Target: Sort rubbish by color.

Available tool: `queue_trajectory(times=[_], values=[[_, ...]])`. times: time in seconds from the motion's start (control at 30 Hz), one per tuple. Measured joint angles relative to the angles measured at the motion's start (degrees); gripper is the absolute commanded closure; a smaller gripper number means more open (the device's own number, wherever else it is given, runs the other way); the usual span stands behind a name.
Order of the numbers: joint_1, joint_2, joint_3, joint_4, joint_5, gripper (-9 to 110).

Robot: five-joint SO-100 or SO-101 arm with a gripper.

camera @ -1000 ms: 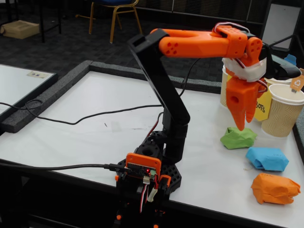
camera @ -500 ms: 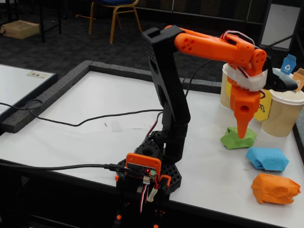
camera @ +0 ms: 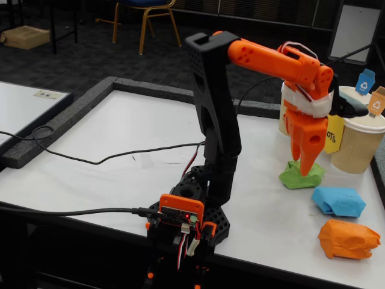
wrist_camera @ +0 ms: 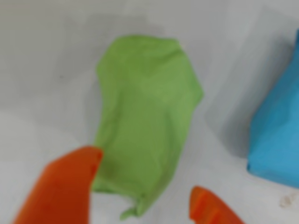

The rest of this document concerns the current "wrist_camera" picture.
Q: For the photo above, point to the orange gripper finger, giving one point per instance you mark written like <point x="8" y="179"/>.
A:
<point x="58" y="186"/>
<point x="208" y="207"/>

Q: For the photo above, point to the blue paper ball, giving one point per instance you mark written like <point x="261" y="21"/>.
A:
<point x="278" y="140"/>

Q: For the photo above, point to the green paper ball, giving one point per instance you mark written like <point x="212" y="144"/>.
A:
<point x="144" y="116"/>

